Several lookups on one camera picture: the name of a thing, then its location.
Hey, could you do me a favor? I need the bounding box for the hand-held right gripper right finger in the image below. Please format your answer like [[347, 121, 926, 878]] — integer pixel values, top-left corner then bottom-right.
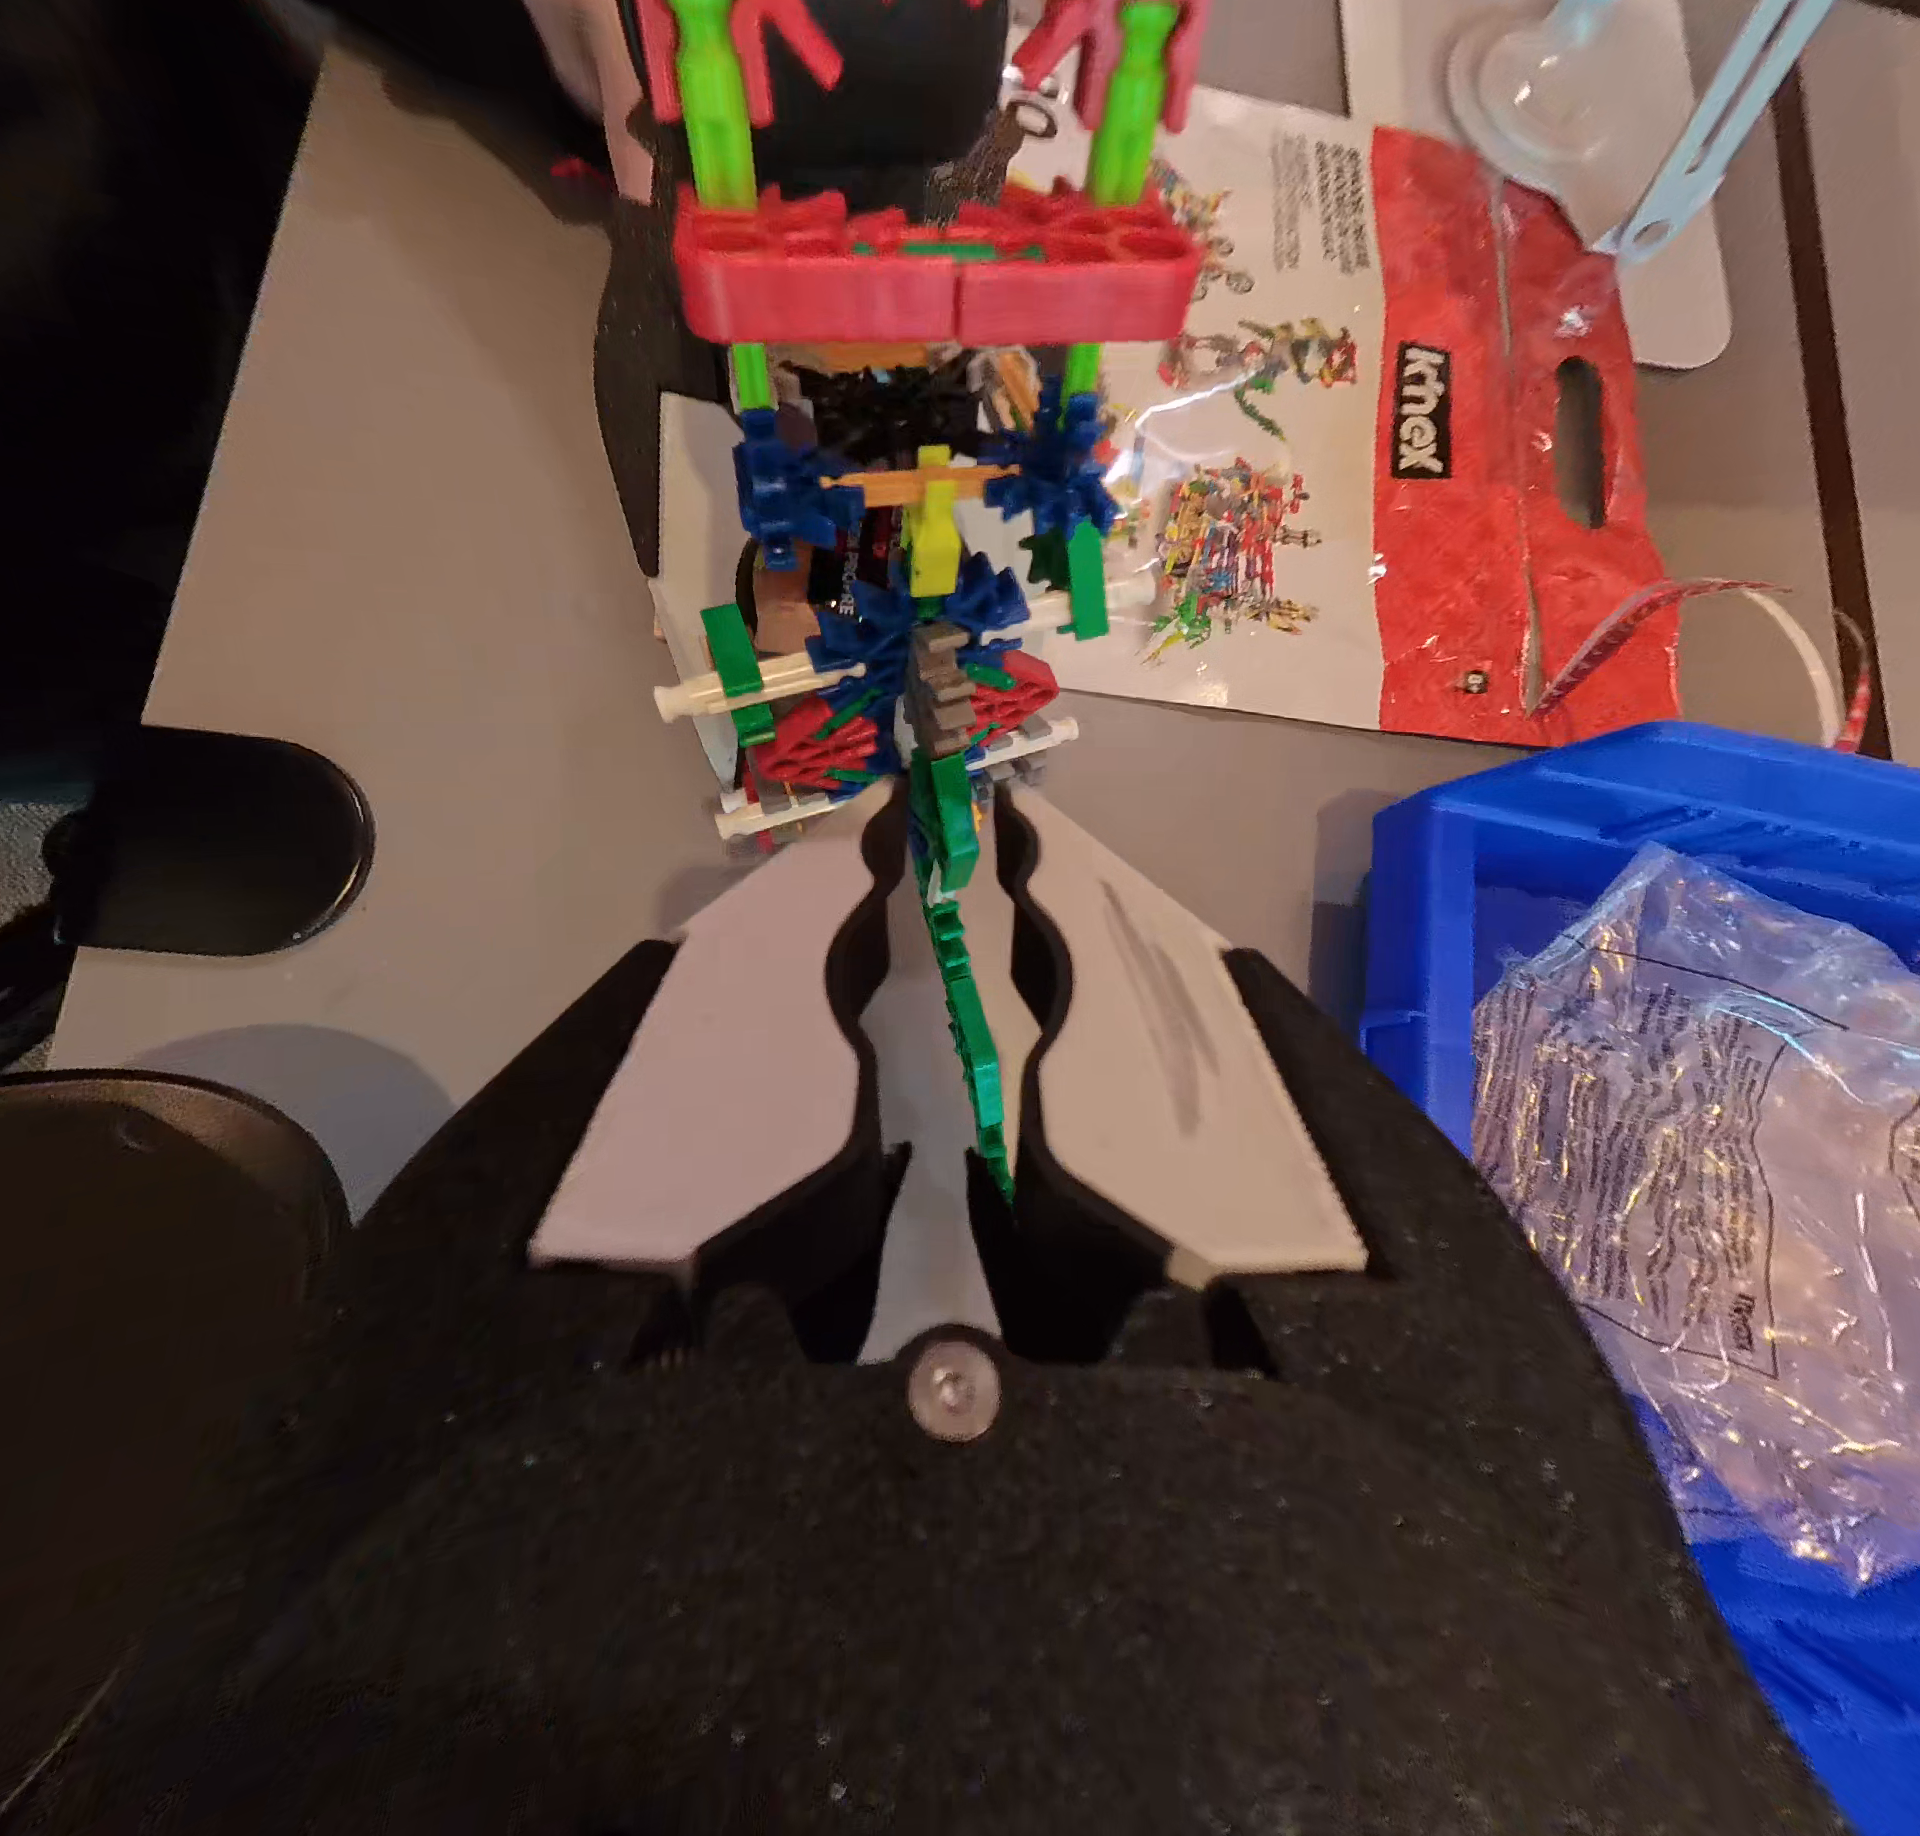
[[996, 791, 1374, 1293]]

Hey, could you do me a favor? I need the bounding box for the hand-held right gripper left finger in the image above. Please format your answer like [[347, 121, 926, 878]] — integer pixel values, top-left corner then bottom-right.
[[524, 782, 914, 1272]]

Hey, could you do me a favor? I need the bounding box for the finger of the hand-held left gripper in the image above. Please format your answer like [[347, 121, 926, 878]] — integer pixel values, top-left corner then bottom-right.
[[649, 391, 760, 817]]

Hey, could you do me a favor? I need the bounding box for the red toy model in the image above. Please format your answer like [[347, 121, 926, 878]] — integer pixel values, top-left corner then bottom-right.
[[613, 0, 1236, 419]]

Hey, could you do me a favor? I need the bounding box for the small multicolour toy model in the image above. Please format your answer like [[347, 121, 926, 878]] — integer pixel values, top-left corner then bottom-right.
[[653, 342, 1161, 1211]]

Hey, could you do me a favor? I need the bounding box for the person's left hand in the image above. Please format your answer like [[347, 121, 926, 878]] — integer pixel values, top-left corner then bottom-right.
[[502, 0, 650, 126]]

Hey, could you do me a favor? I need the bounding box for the blue plastic bin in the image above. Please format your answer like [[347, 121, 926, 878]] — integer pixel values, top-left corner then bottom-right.
[[1357, 719, 1920, 1836]]

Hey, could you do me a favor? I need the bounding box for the crumpled clear plastic bag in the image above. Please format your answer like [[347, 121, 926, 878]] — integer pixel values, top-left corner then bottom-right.
[[1471, 841, 1920, 1590]]

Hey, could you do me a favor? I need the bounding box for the white document stand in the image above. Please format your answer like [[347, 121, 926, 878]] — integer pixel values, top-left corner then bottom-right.
[[1333, 0, 1892, 375]]

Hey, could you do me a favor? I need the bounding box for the thin red white cord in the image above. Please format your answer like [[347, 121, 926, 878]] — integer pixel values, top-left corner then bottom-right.
[[1530, 575, 1879, 757]]

